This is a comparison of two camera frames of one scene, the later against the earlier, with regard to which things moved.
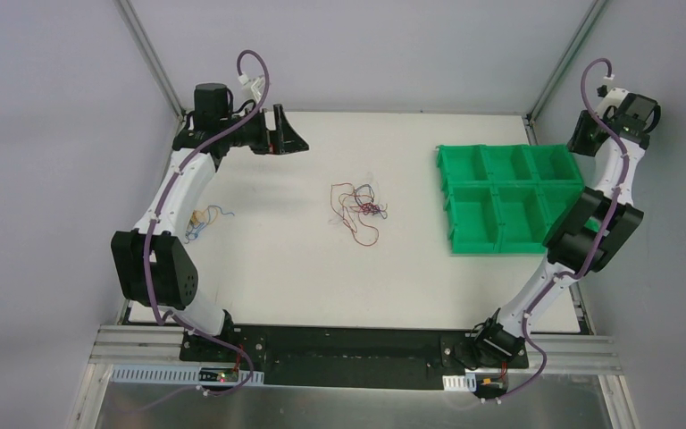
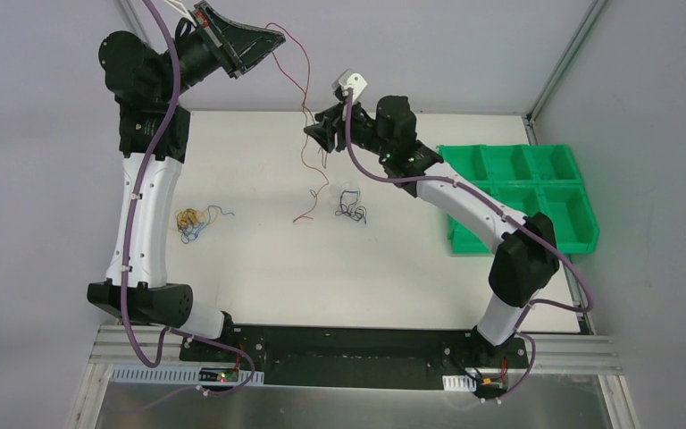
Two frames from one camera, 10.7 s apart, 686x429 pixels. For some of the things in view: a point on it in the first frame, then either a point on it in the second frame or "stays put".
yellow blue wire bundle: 200,219 stays put
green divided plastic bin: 506,198 stays put
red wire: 372,229 to 309,114
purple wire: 369,207 to 355,213
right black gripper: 583,138 to 336,122
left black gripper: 274,133 to 219,43
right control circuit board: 491,383 stays put
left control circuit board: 219,374 stays put
